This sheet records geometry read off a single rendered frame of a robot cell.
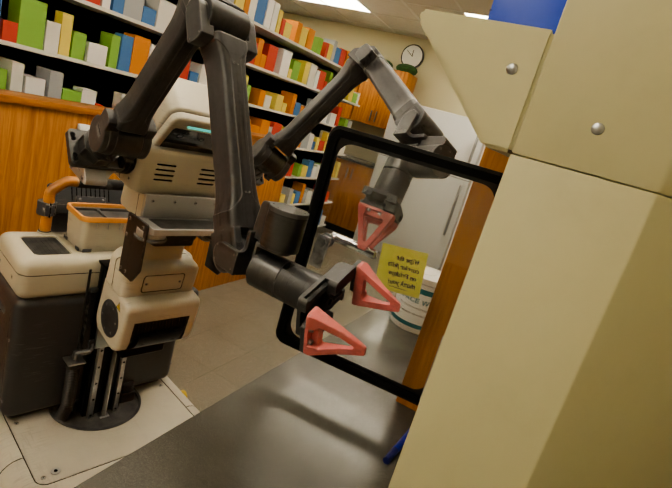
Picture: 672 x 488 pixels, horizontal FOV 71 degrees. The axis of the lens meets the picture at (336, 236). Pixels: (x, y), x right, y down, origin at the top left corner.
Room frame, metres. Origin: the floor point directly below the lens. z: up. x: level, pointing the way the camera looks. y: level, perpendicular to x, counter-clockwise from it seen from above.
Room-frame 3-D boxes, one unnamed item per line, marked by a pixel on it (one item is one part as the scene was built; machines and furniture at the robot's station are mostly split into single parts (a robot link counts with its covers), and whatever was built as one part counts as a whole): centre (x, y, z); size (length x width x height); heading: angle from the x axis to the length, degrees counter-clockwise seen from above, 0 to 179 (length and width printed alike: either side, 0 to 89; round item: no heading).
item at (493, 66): (0.57, -0.13, 1.46); 0.32 x 0.11 x 0.10; 156
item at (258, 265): (0.63, 0.07, 1.17); 0.07 x 0.06 x 0.07; 66
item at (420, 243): (0.74, -0.09, 1.19); 0.30 x 0.01 x 0.40; 73
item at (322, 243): (0.76, 0.02, 1.18); 0.02 x 0.02 x 0.06; 73
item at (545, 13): (0.65, -0.17, 1.55); 0.10 x 0.10 x 0.09; 66
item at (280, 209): (0.65, 0.09, 1.21); 0.12 x 0.09 x 0.11; 50
